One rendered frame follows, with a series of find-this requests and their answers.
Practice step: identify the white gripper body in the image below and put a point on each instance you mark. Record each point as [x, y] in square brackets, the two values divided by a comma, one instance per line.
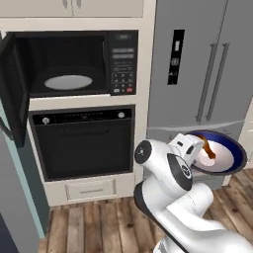
[190, 139]

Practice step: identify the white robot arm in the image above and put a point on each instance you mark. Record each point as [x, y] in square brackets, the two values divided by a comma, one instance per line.
[184, 210]

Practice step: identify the brown chicken drumstick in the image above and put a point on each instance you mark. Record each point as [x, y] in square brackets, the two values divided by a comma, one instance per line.
[209, 149]

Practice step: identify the grey fridge door with dispenser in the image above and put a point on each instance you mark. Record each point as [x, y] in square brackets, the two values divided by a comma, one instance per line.
[191, 99]

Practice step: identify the blue bowl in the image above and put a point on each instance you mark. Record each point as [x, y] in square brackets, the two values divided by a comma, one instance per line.
[235, 154]

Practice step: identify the red microwave start button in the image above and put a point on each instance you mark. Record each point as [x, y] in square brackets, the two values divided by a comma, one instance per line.
[129, 89]

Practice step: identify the plain grey fridge door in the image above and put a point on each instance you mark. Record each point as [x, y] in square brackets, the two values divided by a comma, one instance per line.
[238, 66]

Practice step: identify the black microwave oven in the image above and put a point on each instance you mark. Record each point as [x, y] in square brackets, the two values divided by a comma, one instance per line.
[123, 62]

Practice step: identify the black oven door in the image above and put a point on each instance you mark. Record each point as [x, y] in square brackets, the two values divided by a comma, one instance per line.
[82, 154]

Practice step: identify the white microwave turntable plate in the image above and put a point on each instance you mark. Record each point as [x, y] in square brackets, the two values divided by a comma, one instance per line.
[68, 82]

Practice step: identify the beige cupboard door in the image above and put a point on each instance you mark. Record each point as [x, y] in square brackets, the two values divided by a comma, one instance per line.
[112, 8]
[33, 8]

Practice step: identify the black microwave door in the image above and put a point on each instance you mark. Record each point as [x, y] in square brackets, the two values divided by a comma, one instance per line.
[13, 89]

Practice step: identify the grey fridge drawer front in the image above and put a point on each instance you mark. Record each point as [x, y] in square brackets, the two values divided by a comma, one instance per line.
[161, 131]

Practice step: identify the beige cabinet panel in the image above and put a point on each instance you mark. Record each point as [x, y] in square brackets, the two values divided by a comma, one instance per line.
[247, 131]

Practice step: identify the silver oven knob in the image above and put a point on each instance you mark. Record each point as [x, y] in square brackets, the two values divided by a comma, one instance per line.
[46, 120]
[121, 115]

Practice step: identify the beige tall cabinet housing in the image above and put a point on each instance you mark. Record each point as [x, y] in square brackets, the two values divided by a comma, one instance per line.
[146, 66]

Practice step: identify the black built-in oven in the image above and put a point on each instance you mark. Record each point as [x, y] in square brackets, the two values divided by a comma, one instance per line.
[82, 148]

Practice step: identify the beige drawer front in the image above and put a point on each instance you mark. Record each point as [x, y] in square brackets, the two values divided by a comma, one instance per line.
[90, 190]

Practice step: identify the grey fridge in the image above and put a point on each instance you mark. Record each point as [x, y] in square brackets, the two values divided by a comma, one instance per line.
[194, 19]

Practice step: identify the grey cabinet side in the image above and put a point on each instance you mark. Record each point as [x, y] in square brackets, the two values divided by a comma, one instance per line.
[16, 204]

